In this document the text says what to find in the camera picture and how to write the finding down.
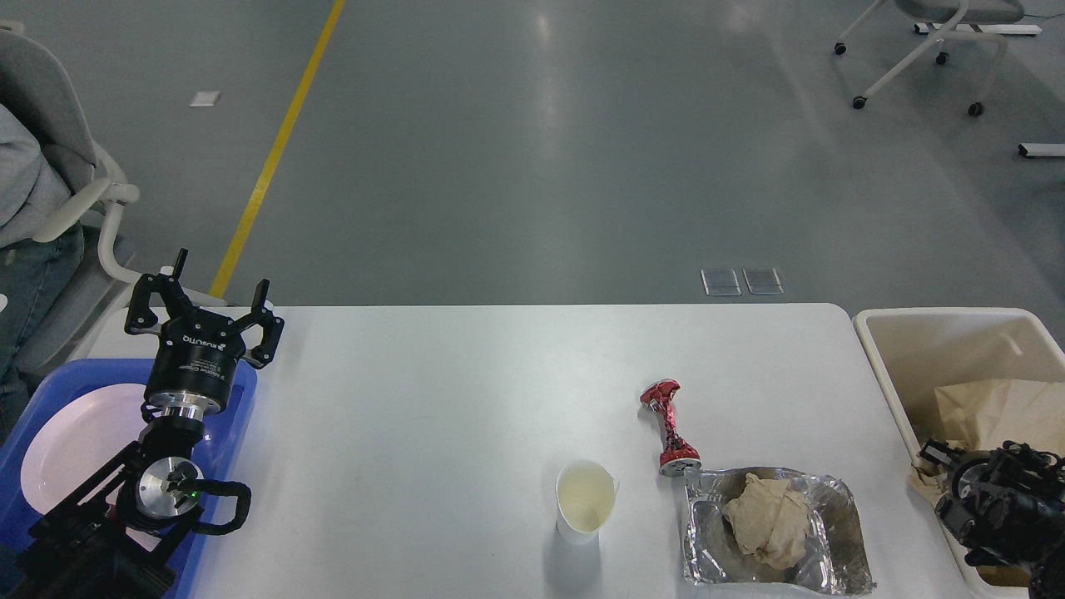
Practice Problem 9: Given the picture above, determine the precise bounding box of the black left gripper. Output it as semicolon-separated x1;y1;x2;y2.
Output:
124;249;285;421

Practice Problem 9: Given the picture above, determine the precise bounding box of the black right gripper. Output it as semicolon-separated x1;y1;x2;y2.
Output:
918;438;993;508

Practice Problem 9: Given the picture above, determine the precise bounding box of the large brown paper bag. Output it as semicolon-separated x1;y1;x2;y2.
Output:
908;379;1064;458

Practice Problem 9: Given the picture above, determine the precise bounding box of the silver foil wrapper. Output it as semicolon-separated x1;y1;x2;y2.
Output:
681;467;876;597

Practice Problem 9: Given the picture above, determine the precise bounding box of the brown paper wad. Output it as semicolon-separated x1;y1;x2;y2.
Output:
722;473;813;570

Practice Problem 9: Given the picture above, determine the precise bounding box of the pink plate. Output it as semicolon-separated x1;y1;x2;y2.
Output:
20;383;146;514

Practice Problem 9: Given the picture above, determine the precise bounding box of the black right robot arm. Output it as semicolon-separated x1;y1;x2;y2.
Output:
917;439;1064;598

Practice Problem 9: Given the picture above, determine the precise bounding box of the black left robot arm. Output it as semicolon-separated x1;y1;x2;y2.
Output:
7;250;285;598

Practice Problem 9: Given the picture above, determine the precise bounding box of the white plastic bin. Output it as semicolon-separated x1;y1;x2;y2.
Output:
852;308;1065;599

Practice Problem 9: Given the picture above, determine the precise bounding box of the seated person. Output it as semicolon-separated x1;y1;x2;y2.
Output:
1;106;85;438

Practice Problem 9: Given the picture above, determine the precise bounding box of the white floor tag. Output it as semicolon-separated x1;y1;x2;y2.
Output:
189;91;222;107

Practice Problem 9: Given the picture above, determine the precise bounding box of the right floor plate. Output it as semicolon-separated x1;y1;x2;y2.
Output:
743;268;785;295

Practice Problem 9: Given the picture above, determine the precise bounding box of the floor plate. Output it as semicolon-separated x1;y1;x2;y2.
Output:
743;268;785;295
701;268;743;297

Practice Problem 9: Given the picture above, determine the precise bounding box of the crushed red can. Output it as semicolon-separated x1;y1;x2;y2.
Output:
640;379;702;477

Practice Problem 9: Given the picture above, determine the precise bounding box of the left floor plate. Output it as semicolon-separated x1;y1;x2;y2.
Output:
701;268;743;297

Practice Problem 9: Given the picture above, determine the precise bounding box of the grey office chair left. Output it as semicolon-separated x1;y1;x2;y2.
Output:
1;22;140;379

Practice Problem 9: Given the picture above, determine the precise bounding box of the white bar on floor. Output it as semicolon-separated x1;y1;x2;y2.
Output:
1017;141;1065;159

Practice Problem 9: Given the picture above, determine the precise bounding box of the white paper cup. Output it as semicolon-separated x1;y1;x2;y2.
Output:
555;459;620;546

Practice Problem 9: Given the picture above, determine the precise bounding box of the white bar far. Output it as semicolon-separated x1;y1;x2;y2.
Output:
913;22;1043;37

